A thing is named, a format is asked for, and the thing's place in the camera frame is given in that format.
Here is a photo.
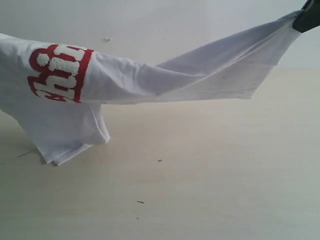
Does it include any white t-shirt red lettering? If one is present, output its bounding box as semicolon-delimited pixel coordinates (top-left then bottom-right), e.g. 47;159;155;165
0;11;300;165

